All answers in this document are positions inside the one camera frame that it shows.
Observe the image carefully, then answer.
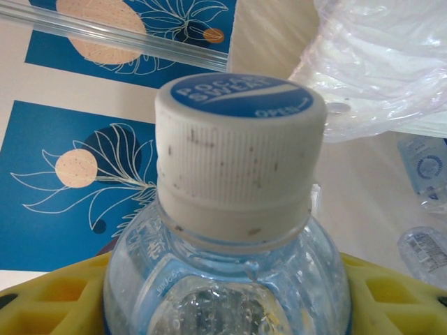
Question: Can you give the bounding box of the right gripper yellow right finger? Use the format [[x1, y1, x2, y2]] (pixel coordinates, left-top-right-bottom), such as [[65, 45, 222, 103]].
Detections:
[[340, 251, 447, 335]]

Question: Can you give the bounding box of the clear bottle dark blue label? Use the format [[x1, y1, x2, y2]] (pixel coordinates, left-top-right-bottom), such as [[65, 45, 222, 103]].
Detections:
[[103, 72, 352, 335]]

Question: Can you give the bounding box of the crushed clear bottle blue cap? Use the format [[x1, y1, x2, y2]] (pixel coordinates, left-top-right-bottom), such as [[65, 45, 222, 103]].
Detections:
[[397, 134, 447, 214]]

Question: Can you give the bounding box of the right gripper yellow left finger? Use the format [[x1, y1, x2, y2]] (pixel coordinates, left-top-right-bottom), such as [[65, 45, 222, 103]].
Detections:
[[0, 251, 118, 335]]

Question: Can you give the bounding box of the long clear bottle blue label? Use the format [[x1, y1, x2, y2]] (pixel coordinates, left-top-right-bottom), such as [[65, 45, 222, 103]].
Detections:
[[397, 225, 447, 291]]

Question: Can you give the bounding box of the white plastic bin with liner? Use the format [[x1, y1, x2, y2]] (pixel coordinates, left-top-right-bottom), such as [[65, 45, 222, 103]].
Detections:
[[286, 0, 447, 144]]

